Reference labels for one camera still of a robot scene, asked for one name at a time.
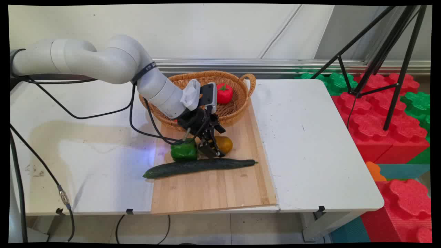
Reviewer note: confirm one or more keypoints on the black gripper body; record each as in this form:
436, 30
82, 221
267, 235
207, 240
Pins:
193, 120

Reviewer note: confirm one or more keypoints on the large red foam block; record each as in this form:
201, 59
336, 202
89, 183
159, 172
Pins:
372, 127

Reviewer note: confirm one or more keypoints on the black table clip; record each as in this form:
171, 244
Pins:
321, 209
59, 211
129, 211

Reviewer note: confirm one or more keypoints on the teal foam mat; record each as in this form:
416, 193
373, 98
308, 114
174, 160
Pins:
403, 171

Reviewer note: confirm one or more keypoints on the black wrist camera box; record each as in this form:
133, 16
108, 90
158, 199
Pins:
208, 94

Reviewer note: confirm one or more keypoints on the orange foam piece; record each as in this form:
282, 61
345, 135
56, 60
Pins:
375, 171

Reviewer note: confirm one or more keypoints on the yellow mango fruit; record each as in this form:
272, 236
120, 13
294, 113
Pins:
225, 144

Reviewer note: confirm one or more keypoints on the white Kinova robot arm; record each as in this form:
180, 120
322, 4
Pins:
113, 62

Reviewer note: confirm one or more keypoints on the woven wicker basket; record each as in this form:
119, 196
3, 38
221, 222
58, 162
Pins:
237, 103

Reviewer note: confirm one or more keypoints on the black tripod stand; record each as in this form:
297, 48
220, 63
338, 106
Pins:
396, 55

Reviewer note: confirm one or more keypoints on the green foam block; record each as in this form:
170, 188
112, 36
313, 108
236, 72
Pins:
418, 103
336, 82

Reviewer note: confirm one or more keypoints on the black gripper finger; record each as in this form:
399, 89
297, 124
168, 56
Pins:
210, 148
217, 127

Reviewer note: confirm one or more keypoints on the red toy tomato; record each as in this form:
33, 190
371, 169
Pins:
224, 94

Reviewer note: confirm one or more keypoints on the wooden cutting board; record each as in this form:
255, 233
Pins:
213, 193

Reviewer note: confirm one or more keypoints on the dark green cucumber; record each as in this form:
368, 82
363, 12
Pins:
196, 167

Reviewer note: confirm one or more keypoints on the green bell pepper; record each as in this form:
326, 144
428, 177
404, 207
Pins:
183, 152

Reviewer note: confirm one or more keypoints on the aluminium wall rail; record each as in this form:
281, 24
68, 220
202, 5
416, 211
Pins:
275, 65

